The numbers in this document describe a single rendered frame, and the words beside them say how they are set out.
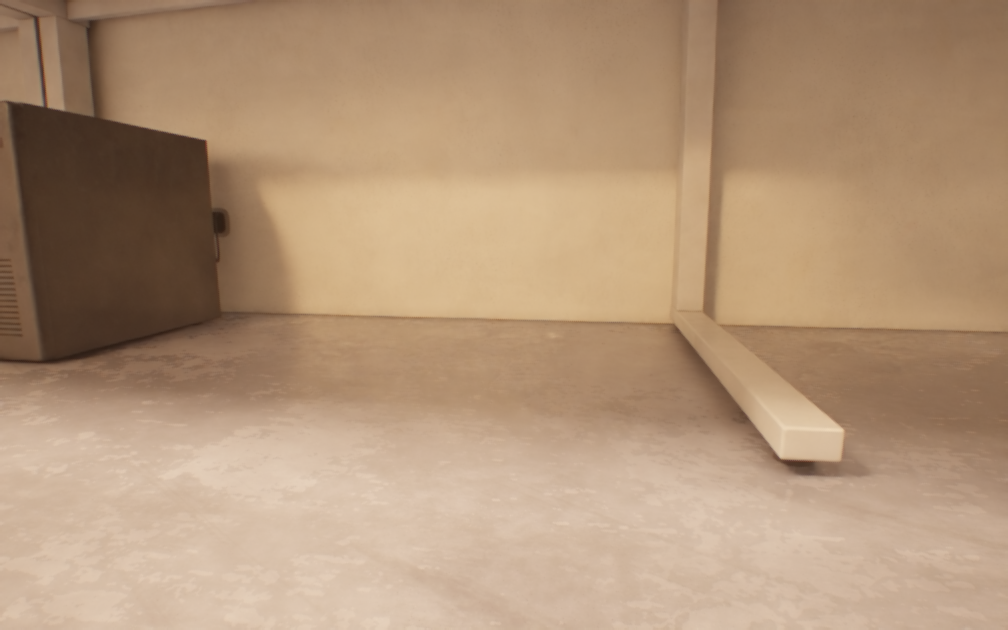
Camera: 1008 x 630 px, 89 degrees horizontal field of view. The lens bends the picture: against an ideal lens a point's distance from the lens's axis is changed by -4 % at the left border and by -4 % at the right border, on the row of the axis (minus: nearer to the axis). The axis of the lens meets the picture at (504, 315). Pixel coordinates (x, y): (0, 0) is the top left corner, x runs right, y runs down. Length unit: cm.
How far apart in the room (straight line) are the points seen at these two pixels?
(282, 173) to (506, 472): 105
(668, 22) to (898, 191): 57
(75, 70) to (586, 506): 152
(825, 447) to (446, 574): 33
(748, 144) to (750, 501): 87
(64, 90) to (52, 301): 69
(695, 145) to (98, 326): 111
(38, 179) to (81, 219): 9
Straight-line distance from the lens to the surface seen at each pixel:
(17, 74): 193
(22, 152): 107
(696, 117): 109
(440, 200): 122
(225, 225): 147
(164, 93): 159
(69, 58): 167
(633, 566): 38
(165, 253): 124
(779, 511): 47
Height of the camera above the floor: 21
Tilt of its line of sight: 10 degrees down
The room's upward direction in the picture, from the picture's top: straight up
